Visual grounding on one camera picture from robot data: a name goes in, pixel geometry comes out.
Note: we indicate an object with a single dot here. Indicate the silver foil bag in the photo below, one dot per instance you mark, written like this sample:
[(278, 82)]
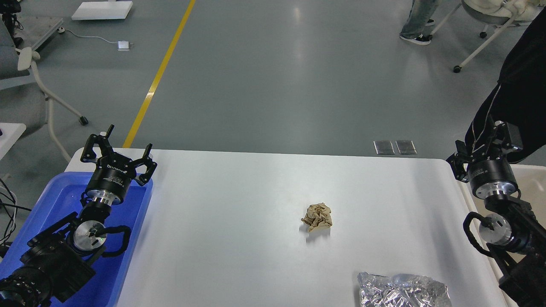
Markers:
[(402, 290)]

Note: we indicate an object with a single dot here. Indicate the grey metal platform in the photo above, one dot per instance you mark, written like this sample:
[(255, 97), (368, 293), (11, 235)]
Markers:
[(36, 30)]

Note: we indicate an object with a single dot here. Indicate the right metal floor plate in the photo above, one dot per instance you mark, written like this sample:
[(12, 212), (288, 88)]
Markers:
[(406, 147)]

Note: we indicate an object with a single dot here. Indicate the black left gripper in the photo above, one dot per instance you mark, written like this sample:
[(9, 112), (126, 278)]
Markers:
[(113, 175)]

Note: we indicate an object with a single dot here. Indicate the metal floor plate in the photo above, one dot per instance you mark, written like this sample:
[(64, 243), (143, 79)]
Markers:
[(406, 147), (384, 147)]

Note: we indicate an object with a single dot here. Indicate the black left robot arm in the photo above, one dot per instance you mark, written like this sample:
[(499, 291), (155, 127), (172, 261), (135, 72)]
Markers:
[(59, 260)]

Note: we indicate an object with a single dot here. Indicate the left metal floor plate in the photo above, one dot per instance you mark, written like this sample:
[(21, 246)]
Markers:
[(384, 147)]

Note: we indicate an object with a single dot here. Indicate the person in black clothes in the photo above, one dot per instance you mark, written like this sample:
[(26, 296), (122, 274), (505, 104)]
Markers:
[(519, 98)]

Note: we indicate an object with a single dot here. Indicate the crumpled brown paper ball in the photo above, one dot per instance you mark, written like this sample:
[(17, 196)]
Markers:
[(317, 217)]

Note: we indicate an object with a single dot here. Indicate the person in jeans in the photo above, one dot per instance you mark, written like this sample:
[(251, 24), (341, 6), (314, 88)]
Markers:
[(419, 17)]

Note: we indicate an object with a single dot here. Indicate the white rolling chair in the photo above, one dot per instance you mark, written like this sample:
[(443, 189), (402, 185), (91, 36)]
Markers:
[(497, 16)]

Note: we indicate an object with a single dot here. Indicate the white flat board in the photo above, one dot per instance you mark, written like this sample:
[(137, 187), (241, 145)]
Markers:
[(103, 10)]

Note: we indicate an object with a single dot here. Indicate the grey office chair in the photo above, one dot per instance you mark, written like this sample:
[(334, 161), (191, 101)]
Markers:
[(25, 100)]

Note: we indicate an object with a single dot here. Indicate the white power adapter with cable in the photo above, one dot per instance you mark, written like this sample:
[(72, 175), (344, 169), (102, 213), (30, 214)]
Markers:
[(120, 45)]

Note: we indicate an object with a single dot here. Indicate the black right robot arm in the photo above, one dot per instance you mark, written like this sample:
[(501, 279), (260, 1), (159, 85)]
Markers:
[(510, 234)]

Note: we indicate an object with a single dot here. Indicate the small white side table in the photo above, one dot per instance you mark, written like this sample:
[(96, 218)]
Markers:
[(10, 134)]

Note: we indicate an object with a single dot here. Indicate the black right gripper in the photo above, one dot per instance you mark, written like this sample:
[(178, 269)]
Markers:
[(493, 176)]

